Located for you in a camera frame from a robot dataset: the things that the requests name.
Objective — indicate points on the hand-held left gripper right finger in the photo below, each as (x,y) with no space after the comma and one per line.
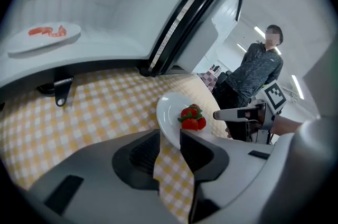
(232,164)

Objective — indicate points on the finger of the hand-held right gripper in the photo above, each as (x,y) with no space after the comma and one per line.
(229,114)
(236,130)

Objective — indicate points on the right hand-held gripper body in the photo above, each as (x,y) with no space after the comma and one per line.
(274,97)

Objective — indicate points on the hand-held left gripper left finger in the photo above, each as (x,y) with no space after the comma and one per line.
(100,164)

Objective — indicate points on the red strawberries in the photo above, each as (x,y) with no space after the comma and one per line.
(190,122)

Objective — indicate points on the white plate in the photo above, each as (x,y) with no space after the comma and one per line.
(169,112)
(31,43)

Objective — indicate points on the black mini fridge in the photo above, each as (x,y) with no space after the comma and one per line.
(111,19)

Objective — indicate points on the person's right forearm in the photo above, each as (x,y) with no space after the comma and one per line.
(285,125)

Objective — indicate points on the purple checkered tablecloth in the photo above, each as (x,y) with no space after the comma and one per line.
(208,80)

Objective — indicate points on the yellow checkered round table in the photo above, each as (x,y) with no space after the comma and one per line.
(92,112)

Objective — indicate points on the black fridge latch tab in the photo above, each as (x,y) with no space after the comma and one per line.
(62,91)

